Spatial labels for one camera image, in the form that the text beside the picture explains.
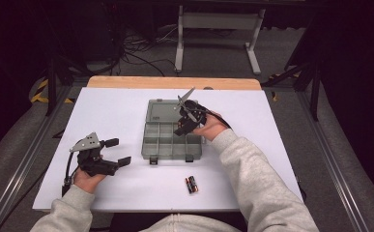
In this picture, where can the person's left hand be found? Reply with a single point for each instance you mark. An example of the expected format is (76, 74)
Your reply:
(88, 182)

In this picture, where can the person's right hand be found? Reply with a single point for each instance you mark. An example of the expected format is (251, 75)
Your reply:
(212, 127)

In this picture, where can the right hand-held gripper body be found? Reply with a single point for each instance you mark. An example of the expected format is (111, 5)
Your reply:
(189, 111)

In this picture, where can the aluminium floor rail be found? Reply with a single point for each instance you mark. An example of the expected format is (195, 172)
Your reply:
(332, 161)
(23, 161)

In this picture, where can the person's grey hooded torso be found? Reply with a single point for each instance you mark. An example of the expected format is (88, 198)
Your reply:
(187, 224)

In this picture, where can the white metal stand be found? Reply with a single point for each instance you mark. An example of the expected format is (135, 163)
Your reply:
(220, 21)

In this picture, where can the yellow black floor tape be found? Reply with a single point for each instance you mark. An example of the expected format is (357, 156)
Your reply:
(41, 93)
(274, 96)

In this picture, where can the grey clear plastic storage box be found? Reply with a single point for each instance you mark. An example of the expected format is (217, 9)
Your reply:
(165, 145)

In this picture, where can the white table mat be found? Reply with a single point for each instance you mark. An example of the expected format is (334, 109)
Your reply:
(110, 109)

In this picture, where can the black tripod stand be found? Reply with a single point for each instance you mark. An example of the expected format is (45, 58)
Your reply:
(54, 77)
(313, 83)

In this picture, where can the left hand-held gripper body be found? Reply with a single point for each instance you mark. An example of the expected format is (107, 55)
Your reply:
(88, 143)

